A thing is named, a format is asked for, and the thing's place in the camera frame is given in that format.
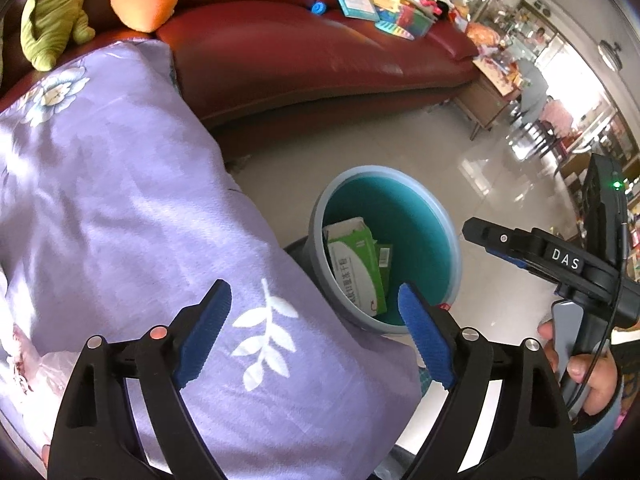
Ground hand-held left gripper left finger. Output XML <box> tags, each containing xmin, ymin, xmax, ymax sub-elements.
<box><xmin>47</xmin><ymin>278</ymin><xmax>233</xmax><ymax>480</ymax></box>

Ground green dinosaur plush toy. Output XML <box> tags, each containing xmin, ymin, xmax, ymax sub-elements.
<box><xmin>20</xmin><ymin>0</ymin><xmax>97</xmax><ymax>72</ymax></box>

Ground black cable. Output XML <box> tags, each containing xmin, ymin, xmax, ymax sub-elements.
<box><xmin>570</xmin><ymin>220</ymin><xmax>633</xmax><ymax>411</ymax></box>

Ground person's right hand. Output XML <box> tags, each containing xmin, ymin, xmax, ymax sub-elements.
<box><xmin>537</xmin><ymin>321</ymin><xmax>621</xmax><ymax>418</ymax></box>

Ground teal and grey bucket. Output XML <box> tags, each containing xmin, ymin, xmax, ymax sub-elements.
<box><xmin>307</xmin><ymin>164</ymin><xmax>463</xmax><ymax>337</ymax></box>

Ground pile of colourful toys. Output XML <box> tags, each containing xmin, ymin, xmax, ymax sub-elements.
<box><xmin>372</xmin><ymin>0</ymin><xmax>453</xmax><ymax>41</ymax></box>

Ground wooden cabinet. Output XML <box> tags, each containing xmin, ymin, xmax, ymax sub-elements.
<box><xmin>452</xmin><ymin>57</ymin><xmax>526</xmax><ymax>141</ymax></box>

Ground green carton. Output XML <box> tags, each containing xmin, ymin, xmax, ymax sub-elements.
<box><xmin>376</xmin><ymin>244</ymin><xmax>394</xmax><ymax>288</ymax></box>

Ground round ceiling lamp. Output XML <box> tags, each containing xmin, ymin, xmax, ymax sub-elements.
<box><xmin>600</xmin><ymin>40</ymin><xmax>623</xmax><ymax>71</ymax></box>

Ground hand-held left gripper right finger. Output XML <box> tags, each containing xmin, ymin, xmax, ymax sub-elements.
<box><xmin>397</xmin><ymin>282</ymin><xmax>578</xmax><ymax>480</ymax></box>

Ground dark red leather sofa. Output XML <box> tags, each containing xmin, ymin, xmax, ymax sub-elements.
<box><xmin>0</xmin><ymin>0</ymin><xmax>481</xmax><ymax>133</ymax></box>

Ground white plastic bag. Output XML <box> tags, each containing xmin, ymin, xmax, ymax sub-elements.
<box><xmin>27</xmin><ymin>347</ymin><xmax>83</xmax><ymax>396</ymax></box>

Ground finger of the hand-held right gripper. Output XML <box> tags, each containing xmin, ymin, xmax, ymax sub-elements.
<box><xmin>462</xmin><ymin>216</ymin><xmax>546</xmax><ymax>262</ymax></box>
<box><xmin>500</xmin><ymin>252</ymin><xmax>561</xmax><ymax>283</ymax></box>

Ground orange stuffed toy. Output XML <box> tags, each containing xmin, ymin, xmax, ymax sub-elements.
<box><xmin>467</xmin><ymin>22</ymin><xmax>501</xmax><ymax>46</ymax></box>

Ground purple floral blanket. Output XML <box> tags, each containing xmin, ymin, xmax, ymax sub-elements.
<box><xmin>0</xmin><ymin>39</ymin><xmax>423</xmax><ymax>480</ymax></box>

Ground white and green box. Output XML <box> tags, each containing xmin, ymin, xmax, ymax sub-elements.
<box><xmin>322</xmin><ymin>216</ymin><xmax>388</xmax><ymax>317</ymax></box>

